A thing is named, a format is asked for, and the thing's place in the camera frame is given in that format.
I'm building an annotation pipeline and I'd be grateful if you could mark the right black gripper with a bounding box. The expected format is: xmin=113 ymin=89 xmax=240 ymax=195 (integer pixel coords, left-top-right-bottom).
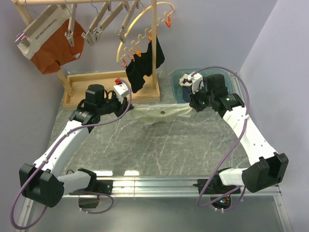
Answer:
xmin=189 ymin=84 xmax=215 ymax=113

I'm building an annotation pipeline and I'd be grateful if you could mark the orange white underwear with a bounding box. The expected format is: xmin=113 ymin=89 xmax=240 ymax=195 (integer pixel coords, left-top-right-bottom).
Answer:
xmin=17 ymin=10 xmax=84 ymax=74

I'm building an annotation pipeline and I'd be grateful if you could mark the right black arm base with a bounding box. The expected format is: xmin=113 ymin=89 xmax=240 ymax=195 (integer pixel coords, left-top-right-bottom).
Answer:
xmin=193 ymin=176 xmax=240 ymax=212

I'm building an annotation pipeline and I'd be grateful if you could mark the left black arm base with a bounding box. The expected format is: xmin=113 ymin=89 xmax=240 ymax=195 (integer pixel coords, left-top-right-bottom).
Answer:
xmin=74 ymin=168 xmax=114 ymax=215

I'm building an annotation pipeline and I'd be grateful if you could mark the wooden drying rack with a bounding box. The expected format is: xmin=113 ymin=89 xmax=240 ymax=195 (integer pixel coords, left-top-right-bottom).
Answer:
xmin=11 ymin=0 xmax=161 ymax=111

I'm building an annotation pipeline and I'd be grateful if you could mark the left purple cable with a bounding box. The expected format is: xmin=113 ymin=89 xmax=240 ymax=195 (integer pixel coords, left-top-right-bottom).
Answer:
xmin=10 ymin=77 xmax=133 ymax=230

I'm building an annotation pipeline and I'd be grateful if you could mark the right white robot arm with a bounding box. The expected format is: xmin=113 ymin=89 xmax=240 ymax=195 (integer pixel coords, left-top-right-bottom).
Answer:
xmin=187 ymin=72 xmax=289 ymax=193

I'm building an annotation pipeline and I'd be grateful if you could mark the black underwear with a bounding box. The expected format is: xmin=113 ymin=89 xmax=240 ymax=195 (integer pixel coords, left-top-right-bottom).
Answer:
xmin=126 ymin=42 xmax=153 ymax=93

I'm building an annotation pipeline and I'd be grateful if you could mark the teal plastic basin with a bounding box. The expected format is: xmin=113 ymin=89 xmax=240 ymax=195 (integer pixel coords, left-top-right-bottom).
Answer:
xmin=171 ymin=68 xmax=234 ymax=103

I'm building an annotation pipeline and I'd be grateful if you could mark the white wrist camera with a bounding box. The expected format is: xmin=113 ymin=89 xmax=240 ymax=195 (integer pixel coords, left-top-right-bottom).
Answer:
xmin=187 ymin=72 xmax=204 ymax=94
xmin=113 ymin=78 xmax=129 ymax=99

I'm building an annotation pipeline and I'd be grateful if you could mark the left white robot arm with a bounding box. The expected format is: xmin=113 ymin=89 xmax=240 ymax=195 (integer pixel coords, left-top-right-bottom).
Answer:
xmin=19 ymin=80 xmax=134 ymax=208

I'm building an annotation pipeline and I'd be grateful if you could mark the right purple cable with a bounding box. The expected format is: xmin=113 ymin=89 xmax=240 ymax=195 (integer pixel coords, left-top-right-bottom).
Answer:
xmin=189 ymin=66 xmax=250 ymax=212

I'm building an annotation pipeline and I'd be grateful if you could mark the aluminium mounting rail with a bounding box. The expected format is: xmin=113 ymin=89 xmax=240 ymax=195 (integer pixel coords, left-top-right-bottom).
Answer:
xmin=14 ymin=72 xmax=295 ymax=232

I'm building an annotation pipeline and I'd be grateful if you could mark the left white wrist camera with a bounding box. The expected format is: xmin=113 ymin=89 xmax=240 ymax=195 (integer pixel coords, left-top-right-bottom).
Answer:
xmin=113 ymin=78 xmax=129 ymax=99

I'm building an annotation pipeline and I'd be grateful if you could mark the pale yellow underwear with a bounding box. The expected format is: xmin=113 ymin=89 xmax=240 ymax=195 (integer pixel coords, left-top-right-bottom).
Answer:
xmin=126 ymin=103 xmax=193 ymax=125

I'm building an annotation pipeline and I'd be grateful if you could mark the purple cable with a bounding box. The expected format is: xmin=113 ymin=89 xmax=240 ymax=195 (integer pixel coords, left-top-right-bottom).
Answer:
xmin=189 ymin=66 xmax=250 ymax=212
xmin=10 ymin=77 xmax=133 ymax=230

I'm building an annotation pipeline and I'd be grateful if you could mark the yellow curved clip hanger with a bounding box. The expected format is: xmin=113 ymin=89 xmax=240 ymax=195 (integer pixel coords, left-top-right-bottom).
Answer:
xmin=116 ymin=1 xmax=175 ymax=63

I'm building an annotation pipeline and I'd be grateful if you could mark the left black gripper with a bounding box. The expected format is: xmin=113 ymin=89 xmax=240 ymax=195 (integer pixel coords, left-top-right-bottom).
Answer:
xmin=98 ymin=92 xmax=134 ymax=118

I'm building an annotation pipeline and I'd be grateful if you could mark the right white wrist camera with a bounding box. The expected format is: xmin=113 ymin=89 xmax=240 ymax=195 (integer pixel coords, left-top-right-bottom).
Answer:
xmin=187 ymin=72 xmax=204 ymax=94

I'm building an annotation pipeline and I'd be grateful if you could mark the navy blue underwear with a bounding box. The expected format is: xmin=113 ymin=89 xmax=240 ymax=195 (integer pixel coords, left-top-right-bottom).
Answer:
xmin=179 ymin=73 xmax=193 ymax=102

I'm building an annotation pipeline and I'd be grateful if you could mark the beige hanger with orange underwear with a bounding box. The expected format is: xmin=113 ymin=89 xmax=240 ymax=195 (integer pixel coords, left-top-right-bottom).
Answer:
xmin=15 ymin=5 xmax=68 ymax=47

